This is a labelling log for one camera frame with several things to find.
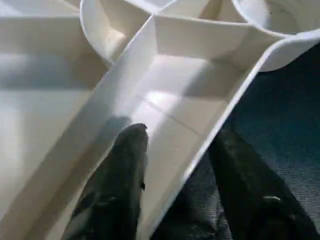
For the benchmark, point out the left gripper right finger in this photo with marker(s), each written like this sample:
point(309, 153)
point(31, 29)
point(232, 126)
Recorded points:
point(250, 190)

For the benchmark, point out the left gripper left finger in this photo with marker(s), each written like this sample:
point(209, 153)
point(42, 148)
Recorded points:
point(117, 187)

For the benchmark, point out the white plastic table top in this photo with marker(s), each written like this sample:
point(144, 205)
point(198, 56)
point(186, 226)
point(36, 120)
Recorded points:
point(75, 87)

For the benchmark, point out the black table mat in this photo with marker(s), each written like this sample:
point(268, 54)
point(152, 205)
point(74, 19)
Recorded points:
point(275, 125)

